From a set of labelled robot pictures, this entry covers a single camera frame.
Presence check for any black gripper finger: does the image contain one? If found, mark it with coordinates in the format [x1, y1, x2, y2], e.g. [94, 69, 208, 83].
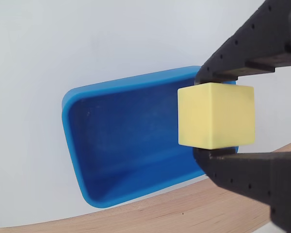
[194, 0, 291, 86]
[193, 147, 291, 233]

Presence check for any yellow cube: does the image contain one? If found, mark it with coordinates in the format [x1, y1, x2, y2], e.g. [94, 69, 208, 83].
[177, 82, 256, 150]

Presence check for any blue rectangular bin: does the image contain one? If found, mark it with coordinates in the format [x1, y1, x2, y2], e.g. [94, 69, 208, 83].
[61, 65, 241, 209]

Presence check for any white rectangular board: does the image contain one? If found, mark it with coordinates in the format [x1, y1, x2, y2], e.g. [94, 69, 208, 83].
[0, 0, 291, 229]

